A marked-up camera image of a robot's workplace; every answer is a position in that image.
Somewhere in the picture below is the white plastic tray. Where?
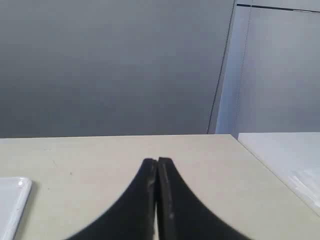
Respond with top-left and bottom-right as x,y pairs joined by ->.
0,176 -> 32,240

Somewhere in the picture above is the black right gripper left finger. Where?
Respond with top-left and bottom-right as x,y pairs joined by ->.
69,158 -> 158,240

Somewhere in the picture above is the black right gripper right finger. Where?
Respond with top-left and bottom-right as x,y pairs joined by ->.
156,157 -> 247,240

